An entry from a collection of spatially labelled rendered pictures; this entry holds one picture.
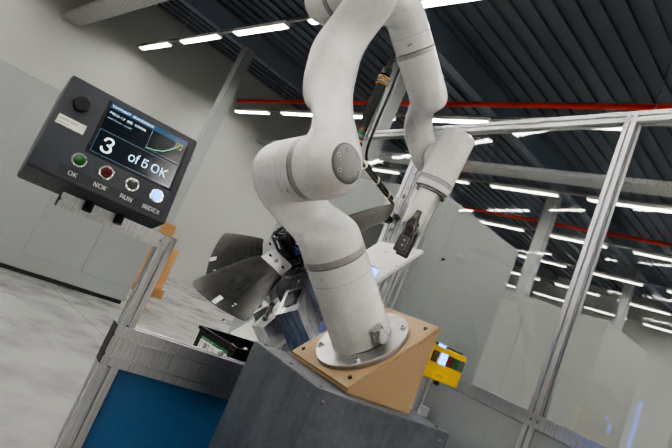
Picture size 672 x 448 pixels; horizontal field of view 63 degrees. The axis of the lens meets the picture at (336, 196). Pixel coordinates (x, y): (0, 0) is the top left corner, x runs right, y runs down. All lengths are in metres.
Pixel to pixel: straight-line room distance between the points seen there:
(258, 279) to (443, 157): 0.71
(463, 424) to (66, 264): 5.93
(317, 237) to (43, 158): 0.49
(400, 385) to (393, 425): 0.08
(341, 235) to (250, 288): 0.73
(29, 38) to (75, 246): 7.39
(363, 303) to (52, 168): 0.60
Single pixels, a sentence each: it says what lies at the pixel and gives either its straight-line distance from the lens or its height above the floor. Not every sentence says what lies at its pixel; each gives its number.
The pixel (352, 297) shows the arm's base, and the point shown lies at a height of 1.09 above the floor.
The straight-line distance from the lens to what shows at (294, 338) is 1.67.
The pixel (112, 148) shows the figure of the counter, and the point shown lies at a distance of 1.11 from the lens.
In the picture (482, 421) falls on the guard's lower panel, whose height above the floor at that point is 0.90.
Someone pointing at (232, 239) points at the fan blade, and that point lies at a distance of 2.01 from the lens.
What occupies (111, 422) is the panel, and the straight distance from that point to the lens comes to 1.28.
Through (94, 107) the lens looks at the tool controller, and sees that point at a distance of 1.12.
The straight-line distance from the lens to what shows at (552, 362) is 1.90.
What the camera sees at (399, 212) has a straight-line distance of 2.33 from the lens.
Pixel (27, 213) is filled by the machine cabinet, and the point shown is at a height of 0.65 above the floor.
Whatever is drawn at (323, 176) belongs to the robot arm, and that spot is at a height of 1.24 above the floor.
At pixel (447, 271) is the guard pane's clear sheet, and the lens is 2.31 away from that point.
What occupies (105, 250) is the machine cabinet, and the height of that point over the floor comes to 0.57.
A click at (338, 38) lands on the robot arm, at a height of 1.51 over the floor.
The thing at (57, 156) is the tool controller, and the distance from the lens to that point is 1.08.
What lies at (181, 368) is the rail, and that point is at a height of 0.82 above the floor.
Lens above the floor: 1.06
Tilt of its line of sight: 10 degrees up
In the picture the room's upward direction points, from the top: 23 degrees clockwise
